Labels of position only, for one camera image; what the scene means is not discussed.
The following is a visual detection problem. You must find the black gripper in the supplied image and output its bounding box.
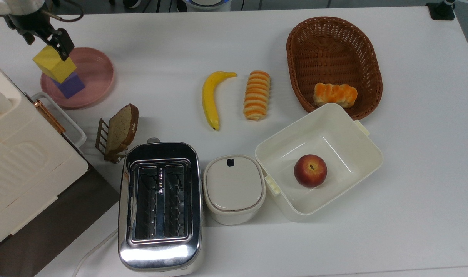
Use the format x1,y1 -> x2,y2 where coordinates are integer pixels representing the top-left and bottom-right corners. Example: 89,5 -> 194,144
4,13 -> 75,62

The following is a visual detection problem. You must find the yellow cube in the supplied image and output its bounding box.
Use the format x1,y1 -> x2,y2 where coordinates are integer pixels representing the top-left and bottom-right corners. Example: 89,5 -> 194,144
32,45 -> 77,84

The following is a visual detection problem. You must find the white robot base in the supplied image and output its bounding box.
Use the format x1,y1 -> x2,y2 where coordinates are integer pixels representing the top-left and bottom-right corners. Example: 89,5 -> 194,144
182,0 -> 232,11

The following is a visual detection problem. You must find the purple cube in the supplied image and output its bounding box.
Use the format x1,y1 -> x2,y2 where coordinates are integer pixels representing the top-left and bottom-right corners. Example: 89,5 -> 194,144
52,72 -> 86,100

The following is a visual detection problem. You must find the pink plate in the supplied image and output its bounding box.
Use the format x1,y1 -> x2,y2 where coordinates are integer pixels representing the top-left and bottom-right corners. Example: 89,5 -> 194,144
40,47 -> 115,110

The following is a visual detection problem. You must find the copper latch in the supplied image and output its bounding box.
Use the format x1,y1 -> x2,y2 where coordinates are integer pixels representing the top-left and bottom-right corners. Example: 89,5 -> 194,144
33,99 -> 67,135

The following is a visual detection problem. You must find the metal toast rack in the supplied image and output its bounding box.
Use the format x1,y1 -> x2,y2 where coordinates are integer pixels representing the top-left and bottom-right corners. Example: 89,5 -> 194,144
95,118 -> 129,164

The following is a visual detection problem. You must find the brown bread slice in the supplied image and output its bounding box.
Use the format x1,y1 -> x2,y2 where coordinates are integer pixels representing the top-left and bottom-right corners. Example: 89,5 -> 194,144
104,103 -> 139,162

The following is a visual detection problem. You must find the cream plastic storage box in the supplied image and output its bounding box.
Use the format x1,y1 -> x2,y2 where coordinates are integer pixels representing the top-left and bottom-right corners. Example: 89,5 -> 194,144
0,57 -> 89,253

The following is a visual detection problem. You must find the yellow banana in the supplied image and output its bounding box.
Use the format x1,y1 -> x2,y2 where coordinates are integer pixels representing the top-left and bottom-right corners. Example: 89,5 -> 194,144
201,70 -> 238,132

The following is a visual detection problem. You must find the orange striped bread roll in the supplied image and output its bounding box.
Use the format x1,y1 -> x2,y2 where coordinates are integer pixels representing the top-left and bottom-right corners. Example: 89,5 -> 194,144
243,70 -> 271,121

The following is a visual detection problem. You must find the small white lidded bin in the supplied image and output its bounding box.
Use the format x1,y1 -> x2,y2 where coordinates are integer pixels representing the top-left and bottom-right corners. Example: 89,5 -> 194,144
202,154 -> 266,226

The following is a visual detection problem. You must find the silver two-slot toaster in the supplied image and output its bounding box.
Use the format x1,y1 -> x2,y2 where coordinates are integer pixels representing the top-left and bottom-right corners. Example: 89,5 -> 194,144
117,137 -> 204,277

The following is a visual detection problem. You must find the brown wicker basket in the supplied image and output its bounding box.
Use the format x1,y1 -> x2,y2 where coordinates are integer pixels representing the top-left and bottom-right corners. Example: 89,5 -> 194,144
286,16 -> 384,121

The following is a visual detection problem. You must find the orange glazed bread loaf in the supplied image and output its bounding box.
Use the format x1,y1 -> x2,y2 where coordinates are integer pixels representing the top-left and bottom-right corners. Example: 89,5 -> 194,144
313,82 -> 358,109

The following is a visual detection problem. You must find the red apple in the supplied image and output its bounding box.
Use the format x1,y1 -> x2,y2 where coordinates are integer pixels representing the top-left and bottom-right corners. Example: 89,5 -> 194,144
293,154 -> 328,189

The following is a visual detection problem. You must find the white plastic open box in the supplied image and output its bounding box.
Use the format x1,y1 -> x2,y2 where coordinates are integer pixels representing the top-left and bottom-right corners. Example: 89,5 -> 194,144
254,102 -> 384,222

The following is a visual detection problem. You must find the black table clamp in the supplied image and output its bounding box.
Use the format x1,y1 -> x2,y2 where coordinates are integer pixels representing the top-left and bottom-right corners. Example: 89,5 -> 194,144
426,0 -> 456,21

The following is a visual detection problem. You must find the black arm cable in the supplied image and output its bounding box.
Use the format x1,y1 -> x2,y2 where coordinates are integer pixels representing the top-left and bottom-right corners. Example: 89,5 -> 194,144
42,0 -> 85,23

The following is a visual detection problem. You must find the white cabinet door handle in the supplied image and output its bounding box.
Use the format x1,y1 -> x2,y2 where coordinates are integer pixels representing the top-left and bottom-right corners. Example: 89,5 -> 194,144
30,92 -> 87,149

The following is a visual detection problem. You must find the white toaster cable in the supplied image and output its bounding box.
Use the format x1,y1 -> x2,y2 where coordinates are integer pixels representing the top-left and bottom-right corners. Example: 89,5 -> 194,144
71,229 -> 119,277

